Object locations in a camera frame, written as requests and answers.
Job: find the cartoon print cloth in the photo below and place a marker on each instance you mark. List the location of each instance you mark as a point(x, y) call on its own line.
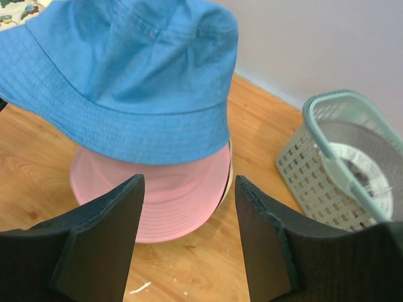
point(17, 12)

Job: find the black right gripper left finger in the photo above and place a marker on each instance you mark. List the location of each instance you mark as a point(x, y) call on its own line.
point(82, 255)

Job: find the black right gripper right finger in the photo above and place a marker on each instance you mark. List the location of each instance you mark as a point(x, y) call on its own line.
point(290, 257)

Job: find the blue hat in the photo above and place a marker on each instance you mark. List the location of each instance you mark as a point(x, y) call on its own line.
point(144, 82)

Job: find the grey hat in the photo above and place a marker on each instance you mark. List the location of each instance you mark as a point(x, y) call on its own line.
point(374, 161)

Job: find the pink bucket hat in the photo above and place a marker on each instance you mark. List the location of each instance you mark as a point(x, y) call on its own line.
point(178, 198)

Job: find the grey plastic basket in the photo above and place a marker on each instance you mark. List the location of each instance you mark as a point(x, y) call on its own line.
point(321, 183)

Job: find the beige bucket hat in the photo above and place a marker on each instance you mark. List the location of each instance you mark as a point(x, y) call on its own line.
point(229, 178)

